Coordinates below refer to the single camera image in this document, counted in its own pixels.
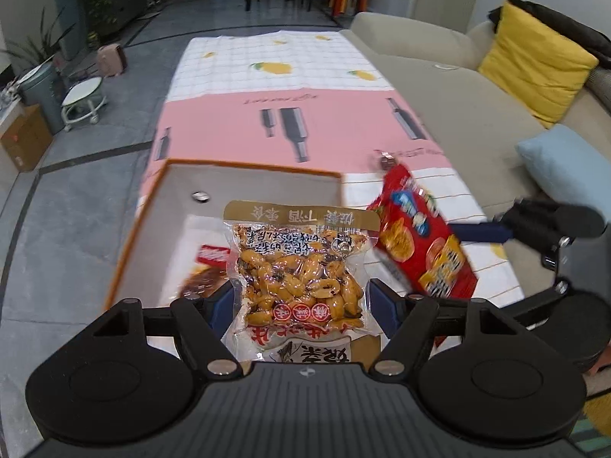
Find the grey trash bin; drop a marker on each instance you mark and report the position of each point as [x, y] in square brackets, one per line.
[43, 95]

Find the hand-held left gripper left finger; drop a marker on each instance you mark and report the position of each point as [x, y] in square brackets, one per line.
[224, 306]

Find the brown cardboard carton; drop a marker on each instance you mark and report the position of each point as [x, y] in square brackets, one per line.
[24, 140]

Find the small clear wrapped snack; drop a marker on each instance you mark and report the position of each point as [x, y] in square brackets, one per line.
[384, 160]

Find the orange cardboard box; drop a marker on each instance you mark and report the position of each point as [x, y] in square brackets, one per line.
[267, 186]

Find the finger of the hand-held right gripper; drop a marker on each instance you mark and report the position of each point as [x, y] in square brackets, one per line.
[539, 301]
[482, 232]

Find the yellow cushion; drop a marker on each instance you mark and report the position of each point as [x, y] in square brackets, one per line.
[534, 62]

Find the long-leaf potted plant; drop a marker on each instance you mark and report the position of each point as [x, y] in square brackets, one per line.
[33, 50]

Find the clear peanut packet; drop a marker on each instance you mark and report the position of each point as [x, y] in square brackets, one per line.
[296, 276]

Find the red chocolate cake packet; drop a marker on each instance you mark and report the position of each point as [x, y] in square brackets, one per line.
[210, 272]

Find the beige sofa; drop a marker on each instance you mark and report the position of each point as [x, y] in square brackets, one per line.
[453, 86]

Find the red cracker packet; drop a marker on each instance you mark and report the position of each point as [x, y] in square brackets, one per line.
[420, 243]

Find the light blue cushion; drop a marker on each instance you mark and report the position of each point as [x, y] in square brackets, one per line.
[568, 167]

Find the pink and white printed tablecloth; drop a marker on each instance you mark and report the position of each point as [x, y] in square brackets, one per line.
[286, 71]

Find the white wheeled stool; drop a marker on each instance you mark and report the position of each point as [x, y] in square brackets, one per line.
[83, 98]

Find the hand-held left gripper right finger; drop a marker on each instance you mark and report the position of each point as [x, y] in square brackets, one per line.
[382, 306]

